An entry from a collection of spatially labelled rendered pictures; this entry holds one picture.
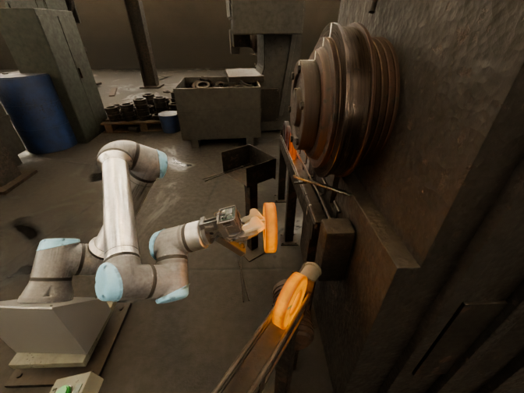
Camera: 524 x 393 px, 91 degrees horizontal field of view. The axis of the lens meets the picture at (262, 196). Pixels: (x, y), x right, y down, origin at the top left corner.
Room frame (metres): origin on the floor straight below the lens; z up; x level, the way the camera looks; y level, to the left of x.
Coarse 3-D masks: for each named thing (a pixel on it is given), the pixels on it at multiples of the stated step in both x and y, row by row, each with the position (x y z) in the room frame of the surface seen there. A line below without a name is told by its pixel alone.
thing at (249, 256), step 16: (224, 160) 1.41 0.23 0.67; (240, 160) 1.48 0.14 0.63; (256, 160) 1.47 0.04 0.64; (272, 160) 1.31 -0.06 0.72; (240, 176) 1.33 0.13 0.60; (256, 176) 1.24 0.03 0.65; (272, 176) 1.31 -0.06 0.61; (256, 192) 1.33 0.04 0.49; (256, 208) 1.33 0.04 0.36; (256, 240) 1.33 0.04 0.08; (256, 256) 1.25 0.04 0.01
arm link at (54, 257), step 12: (48, 240) 0.83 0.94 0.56; (60, 240) 0.84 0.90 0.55; (72, 240) 0.87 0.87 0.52; (36, 252) 0.81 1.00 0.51; (48, 252) 0.79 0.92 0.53; (60, 252) 0.80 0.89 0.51; (72, 252) 0.83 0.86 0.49; (84, 252) 0.85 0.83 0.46; (36, 264) 0.75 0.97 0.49; (48, 264) 0.75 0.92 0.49; (60, 264) 0.77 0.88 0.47; (72, 264) 0.79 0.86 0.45; (36, 276) 0.71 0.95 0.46; (48, 276) 0.72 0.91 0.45; (60, 276) 0.74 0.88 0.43; (72, 276) 0.78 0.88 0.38
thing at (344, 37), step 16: (336, 32) 0.82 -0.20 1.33; (352, 32) 0.81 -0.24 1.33; (352, 48) 0.74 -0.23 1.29; (352, 64) 0.71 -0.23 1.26; (368, 64) 0.71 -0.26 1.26; (352, 80) 0.69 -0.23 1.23; (368, 80) 0.69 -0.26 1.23; (352, 96) 0.67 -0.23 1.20; (368, 96) 0.67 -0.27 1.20; (352, 112) 0.66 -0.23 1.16; (352, 128) 0.66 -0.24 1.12; (336, 144) 0.67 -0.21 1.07; (352, 144) 0.66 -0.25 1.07; (336, 160) 0.66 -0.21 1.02; (352, 160) 0.68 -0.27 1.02; (320, 176) 0.77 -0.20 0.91
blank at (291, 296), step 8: (296, 272) 0.48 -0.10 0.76; (288, 280) 0.44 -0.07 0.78; (296, 280) 0.44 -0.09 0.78; (304, 280) 0.46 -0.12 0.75; (288, 288) 0.42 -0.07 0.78; (296, 288) 0.42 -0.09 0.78; (304, 288) 0.47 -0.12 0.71; (280, 296) 0.40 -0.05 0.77; (288, 296) 0.40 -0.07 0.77; (296, 296) 0.46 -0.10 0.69; (280, 304) 0.39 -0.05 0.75; (288, 304) 0.38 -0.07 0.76; (296, 304) 0.44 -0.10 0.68; (280, 312) 0.38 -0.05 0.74; (288, 312) 0.39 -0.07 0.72; (272, 320) 0.38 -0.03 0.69; (280, 320) 0.37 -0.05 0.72; (288, 320) 0.39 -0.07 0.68
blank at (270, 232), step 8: (264, 208) 0.61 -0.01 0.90; (272, 208) 0.60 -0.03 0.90; (264, 216) 0.60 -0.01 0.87; (272, 216) 0.57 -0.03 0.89; (272, 224) 0.55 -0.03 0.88; (264, 232) 0.61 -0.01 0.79; (272, 232) 0.54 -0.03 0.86; (264, 240) 0.57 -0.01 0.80; (272, 240) 0.53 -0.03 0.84; (264, 248) 0.56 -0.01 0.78; (272, 248) 0.53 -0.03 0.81
